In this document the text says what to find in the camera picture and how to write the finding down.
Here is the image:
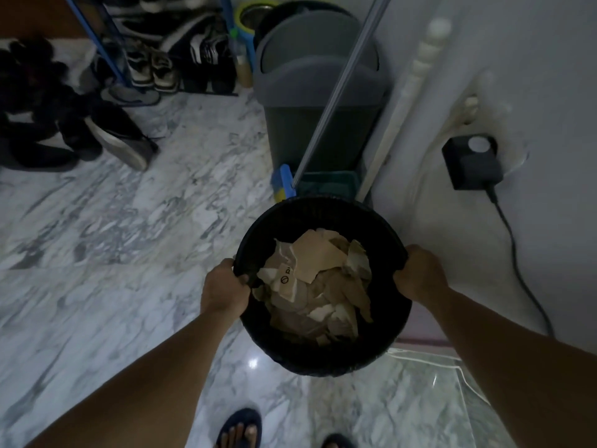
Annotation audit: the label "brown wooden panel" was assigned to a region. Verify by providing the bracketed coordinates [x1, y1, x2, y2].
[0, 0, 88, 41]

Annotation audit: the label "person's left foot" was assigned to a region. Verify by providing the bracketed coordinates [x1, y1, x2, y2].
[223, 422, 258, 448]

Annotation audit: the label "person's right hand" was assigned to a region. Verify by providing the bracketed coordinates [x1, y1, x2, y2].
[392, 245, 450, 305]

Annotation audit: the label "person's right forearm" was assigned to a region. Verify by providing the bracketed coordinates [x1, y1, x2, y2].
[419, 284, 597, 448]

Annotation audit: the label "blue metal shoe rack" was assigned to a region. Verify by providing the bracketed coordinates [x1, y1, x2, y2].
[63, 0, 256, 96]

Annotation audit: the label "cardboard scraps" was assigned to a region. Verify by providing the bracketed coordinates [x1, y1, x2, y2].
[251, 228, 374, 347]

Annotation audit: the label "teal dustpan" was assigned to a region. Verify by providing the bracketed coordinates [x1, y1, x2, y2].
[294, 171, 364, 201]

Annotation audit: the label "pile of dark shoes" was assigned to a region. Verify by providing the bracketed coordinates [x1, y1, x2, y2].
[0, 37, 160, 173]

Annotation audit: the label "blue yellow brush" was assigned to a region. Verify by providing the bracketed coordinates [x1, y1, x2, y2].
[272, 164, 298, 204]

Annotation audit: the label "white pole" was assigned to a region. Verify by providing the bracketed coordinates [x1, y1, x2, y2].
[356, 17, 453, 203]

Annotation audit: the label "black power adapter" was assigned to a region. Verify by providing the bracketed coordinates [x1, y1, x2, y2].
[442, 134, 504, 192]

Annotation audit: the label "blue left flip-flop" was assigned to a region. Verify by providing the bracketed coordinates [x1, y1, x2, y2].
[215, 408, 264, 448]

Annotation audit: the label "pink bin with black liner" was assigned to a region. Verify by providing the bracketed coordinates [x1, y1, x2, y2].
[233, 195, 414, 378]

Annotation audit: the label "white cable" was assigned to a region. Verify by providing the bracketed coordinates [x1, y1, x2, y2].
[386, 347, 491, 408]

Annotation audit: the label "yellow-green plastic bucket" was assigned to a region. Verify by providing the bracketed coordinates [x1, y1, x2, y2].
[233, 0, 280, 37]

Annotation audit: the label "black round bin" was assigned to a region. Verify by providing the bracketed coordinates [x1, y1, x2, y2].
[254, 0, 356, 39]

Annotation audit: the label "black adapter cable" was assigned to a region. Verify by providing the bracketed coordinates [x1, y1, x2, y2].
[484, 184, 557, 339]

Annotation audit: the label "grey swing-lid bin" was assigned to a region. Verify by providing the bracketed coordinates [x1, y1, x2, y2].
[253, 11, 392, 175]

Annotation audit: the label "white wall socket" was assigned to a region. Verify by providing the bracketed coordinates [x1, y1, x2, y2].
[459, 95, 482, 128]

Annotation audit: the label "person's left hand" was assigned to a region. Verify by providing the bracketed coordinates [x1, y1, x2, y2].
[200, 258, 252, 319]

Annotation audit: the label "metal mop handle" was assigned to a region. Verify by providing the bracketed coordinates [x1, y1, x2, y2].
[291, 0, 395, 188]

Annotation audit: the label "yellowish plastic bottle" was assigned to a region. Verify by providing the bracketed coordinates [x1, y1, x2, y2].
[229, 39, 254, 89]

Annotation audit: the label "person's left forearm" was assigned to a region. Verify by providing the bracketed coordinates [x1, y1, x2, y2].
[25, 305, 243, 448]

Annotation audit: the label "row of black-white sneakers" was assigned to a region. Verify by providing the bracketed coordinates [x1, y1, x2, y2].
[93, 0, 239, 108]

